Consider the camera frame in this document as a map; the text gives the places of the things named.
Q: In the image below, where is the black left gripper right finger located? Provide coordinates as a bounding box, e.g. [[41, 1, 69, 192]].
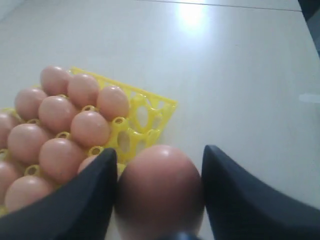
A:
[[201, 145, 320, 240]]

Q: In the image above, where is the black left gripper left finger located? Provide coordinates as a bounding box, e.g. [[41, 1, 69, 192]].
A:
[[0, 148, 118, 240]]

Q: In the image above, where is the yellow plastic egg tray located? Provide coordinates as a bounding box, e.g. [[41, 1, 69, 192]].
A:
[[0, 67, 177, 216]]

